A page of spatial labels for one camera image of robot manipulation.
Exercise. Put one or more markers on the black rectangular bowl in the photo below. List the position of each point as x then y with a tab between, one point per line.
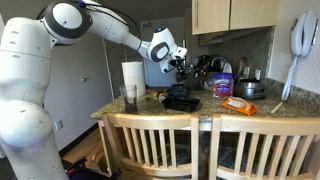
181	103

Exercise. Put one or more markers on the black equipment bag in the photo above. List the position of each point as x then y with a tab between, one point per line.
83	170

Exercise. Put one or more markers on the light wooden slatted chair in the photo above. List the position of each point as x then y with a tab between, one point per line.
266	125
150	121

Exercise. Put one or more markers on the white low wall outlet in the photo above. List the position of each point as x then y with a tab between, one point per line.
58	124

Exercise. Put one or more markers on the white backsplash outlet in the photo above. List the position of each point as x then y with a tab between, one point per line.
257	74
246	72

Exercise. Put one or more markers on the black coffee maker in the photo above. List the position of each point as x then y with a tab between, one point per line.
203	68

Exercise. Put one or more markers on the round silver door knob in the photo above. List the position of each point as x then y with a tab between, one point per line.
83	80

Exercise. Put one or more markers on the silver rice cooker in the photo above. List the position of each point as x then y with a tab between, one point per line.
249	88

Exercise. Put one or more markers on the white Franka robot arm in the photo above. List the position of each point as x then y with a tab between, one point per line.
26	66

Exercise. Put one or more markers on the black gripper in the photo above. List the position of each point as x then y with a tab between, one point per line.
177	66

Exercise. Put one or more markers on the clear plastic blender jar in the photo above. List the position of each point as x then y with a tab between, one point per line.
130	100

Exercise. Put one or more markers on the white paper towel roll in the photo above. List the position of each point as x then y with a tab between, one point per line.
133	76

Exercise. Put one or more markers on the wooden spoon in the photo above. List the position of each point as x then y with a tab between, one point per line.
241	66

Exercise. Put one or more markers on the small yellow object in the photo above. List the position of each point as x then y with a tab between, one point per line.
155	94

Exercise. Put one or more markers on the narrow beige cabinet door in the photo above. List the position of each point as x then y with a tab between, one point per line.
210	16

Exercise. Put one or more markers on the white wall phone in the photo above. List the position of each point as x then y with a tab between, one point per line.
301	33

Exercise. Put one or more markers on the wide beige cabinet door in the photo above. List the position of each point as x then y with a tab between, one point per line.
253	13

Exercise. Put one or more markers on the clear jar with blue lid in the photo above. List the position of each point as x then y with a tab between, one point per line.
222	85

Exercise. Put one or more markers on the orange snack bag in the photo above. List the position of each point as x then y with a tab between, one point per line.
240	105

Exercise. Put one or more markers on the dark blue round bowl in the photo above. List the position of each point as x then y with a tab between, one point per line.
180	90

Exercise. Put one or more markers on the flat wooden stick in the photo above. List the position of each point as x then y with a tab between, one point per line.
276	107

